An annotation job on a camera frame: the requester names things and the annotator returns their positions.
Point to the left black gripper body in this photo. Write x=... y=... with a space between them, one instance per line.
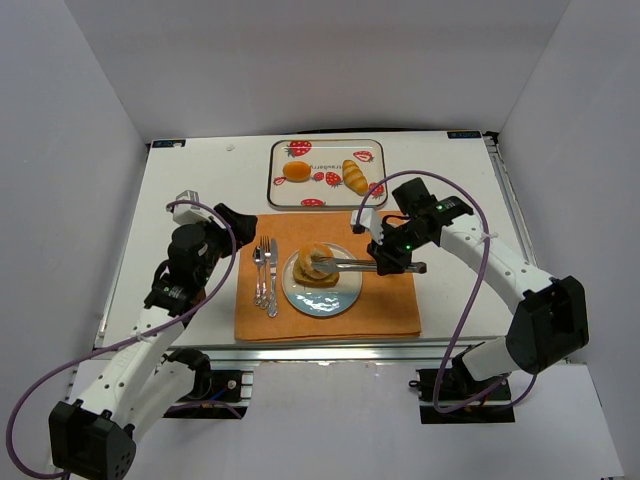
x=226 y=229

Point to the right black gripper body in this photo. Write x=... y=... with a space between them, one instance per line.
x=388 y=255

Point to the brown bread slice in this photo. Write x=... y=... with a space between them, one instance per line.
x=316 y=280

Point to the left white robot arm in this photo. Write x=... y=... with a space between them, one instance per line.
x=96 y=436

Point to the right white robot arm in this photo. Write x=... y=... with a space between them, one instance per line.
x=549 y=314

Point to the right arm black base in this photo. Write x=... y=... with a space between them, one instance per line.
x=492 y=408

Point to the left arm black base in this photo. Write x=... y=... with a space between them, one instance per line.
x=218 y=392

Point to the striped bread roll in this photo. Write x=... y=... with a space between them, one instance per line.
x=354 y=178

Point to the silver fork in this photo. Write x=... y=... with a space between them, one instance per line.
x=265 y=256

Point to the silver spoon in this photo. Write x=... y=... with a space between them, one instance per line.
x=258 y=262

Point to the orange placemat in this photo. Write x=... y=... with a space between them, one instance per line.
x=386 y=306

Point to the round orange bun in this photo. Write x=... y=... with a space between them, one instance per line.
x=297 y=171

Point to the strawberry pattern tray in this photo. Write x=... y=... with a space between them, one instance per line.
x=325 y=188

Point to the silver knife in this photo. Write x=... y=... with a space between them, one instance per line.
x=273 y=262

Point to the white blue ceramic plate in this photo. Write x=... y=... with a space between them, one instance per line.
x=321 y=302

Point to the blue label sticker left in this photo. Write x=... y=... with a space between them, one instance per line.
x=168 y=143

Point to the blue label sticker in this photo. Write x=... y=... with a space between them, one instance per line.
x=464 y=134
x=168 y=143

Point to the blue label sticker right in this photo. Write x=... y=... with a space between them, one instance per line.
x=464 y=134

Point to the aluminium table frame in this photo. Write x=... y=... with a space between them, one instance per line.
x=234 y=171

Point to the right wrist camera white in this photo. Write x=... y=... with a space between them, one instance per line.
x=367 y=221

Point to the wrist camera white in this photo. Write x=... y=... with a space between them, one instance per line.
x=367 y=221
x=185 y=214

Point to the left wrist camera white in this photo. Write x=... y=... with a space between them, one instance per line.
x=185 y=214

